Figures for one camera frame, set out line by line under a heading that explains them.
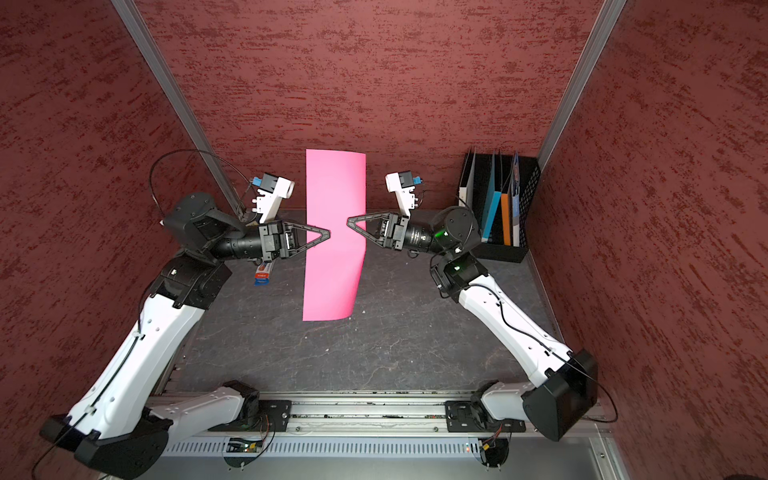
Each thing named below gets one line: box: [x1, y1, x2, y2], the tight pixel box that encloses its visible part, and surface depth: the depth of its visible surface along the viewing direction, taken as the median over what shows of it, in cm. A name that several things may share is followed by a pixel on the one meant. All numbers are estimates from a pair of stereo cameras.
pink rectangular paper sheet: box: [303, 149, 367, 321], surface depth 52 cm
